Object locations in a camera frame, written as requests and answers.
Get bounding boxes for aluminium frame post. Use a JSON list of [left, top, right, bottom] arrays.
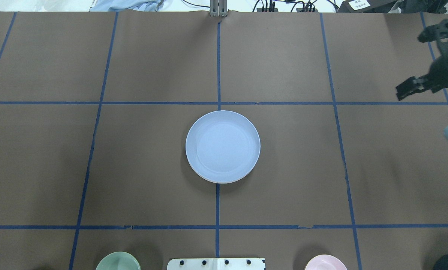
[[210, 0, 228, 18]]

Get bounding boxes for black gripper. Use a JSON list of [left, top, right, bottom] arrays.
[[396, 60, 448, 101]]

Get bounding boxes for blue cloth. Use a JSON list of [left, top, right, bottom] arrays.
[[90, 0, 164, 12]]

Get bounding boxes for light blue plate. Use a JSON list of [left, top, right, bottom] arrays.
[[185, 110, 261, 184]]

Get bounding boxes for green bowl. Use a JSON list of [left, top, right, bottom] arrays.
[[95, 251, 141, 270]]

